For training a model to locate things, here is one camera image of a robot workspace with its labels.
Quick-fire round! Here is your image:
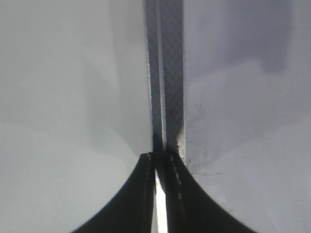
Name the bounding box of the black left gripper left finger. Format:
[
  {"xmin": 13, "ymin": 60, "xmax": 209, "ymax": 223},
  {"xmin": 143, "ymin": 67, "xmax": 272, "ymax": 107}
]
[{"xmin": 74, "ymin": 153, "xmax": 155, "ymax": 233}]

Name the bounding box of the white board with aluminium frame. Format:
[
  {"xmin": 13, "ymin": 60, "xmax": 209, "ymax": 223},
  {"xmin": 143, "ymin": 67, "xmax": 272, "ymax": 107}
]
[{"xmin": 143, "ymin": 0, "xmax": 311, "ymax": 233}]

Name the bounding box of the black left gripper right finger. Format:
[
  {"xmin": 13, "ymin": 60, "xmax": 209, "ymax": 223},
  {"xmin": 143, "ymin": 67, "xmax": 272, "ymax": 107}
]
[{"xmin": 164, "ymin": 151, "xmax": 253, "ymax": 233}]

